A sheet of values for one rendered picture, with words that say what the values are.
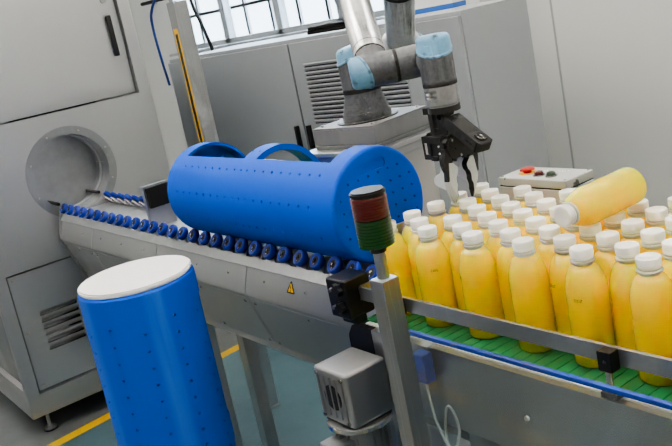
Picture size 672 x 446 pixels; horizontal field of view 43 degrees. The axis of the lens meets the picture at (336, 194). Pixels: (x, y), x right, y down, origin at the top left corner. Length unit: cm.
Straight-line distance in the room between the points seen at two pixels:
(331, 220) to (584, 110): 308
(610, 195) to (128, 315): 110
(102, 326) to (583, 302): 112
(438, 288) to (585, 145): 327
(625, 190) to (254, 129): 331
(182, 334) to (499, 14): 231
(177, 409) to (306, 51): 252
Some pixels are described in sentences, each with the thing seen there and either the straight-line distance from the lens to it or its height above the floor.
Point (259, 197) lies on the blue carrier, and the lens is 223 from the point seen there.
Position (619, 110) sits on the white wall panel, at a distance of 480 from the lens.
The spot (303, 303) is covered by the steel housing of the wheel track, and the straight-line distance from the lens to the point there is 222.
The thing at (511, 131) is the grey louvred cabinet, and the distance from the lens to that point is 391.
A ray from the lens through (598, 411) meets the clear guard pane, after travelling 140.
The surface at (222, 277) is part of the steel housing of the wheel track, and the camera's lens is 257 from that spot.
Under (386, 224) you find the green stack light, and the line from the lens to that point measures 145.
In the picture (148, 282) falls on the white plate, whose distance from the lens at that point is 205.
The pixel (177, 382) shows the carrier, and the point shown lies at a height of 79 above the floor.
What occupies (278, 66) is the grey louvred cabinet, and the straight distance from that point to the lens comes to 446.
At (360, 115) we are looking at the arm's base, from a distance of 257.
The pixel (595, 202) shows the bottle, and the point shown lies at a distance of 156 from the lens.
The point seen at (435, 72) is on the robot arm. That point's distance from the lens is 183.
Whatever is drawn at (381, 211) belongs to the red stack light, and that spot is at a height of 122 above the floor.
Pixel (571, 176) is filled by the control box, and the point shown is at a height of 110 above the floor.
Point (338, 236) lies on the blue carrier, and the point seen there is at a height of 106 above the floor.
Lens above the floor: 157
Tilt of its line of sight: 12 degrees down
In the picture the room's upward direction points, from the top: 11 degrees counter-clockwise
